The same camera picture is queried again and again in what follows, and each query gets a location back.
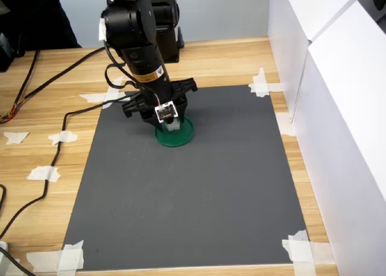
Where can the small white plastic terminal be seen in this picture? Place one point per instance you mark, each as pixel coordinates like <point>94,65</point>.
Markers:
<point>173,127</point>

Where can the round green lid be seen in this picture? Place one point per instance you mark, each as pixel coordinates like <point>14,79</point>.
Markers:
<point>175,140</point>

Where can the white tape piece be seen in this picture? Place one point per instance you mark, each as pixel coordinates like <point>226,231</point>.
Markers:
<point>43,173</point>
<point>70,256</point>
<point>260,87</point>
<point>300,252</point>
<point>63,137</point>
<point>93,97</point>
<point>15,137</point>
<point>285,125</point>

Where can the dark grey mat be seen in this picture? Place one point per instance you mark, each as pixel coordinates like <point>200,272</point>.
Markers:
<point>181,197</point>

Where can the white partition board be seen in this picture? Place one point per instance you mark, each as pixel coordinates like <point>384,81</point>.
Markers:
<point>346,122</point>
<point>286,32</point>

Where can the person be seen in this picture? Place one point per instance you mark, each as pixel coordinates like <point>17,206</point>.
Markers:
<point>39,17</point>

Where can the black box device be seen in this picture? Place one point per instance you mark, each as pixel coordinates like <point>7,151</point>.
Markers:
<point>5,53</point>

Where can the white camera circuit board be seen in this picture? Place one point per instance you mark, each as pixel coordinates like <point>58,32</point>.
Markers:
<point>165,111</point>

